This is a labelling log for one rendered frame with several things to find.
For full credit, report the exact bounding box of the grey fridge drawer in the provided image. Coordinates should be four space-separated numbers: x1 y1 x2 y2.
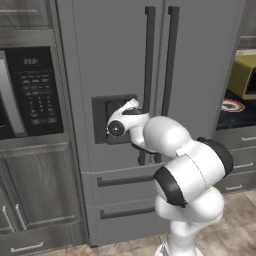
84 197 173 248
80 162 168 209

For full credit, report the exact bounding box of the grey fridge door with dispenser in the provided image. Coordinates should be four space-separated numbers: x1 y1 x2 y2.
56 0 165 174

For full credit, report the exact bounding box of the wide grey wood cupboard door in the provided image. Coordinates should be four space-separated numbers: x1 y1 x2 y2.
0 142 84 232

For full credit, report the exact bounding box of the grey counter drawer front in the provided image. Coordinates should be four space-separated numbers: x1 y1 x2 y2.
229 146 256 174
215 169 256 195
213 125 256 152

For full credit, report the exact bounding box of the plain grey fridge door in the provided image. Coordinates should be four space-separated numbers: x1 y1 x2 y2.
154 0 248 165

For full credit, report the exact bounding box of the narrow grey wood cupboard door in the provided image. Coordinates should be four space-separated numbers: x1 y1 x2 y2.
0 173 18 235

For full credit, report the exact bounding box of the grey cupboard door above microwave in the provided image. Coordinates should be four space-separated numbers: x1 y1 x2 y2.
0 0 56 32

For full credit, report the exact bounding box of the black built-in microwave oven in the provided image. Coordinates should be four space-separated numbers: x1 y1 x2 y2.
0 46 65 141

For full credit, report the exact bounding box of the round orange and white plate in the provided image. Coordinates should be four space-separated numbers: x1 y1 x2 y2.
221 98 246 113

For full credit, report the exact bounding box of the yellow toaster oven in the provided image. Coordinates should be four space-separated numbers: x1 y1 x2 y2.
227 54 256 101

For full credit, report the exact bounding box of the grey wood drawer front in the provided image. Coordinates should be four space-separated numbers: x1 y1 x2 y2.
0 222 86 256

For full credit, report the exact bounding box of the black fridge drawer handle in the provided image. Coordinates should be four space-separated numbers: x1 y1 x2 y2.
96 174 156 188
99 206 156 221

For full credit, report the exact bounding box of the long black fridge door handle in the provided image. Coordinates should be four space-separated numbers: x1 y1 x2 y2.
137 5 157 166
153 5 181 164

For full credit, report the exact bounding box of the silver cupboard door handle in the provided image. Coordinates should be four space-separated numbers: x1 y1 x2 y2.
14 203 28 231
2 205 16 233

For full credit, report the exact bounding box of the grey wall cupboard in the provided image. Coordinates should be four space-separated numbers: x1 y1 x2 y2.
237 0 256 51

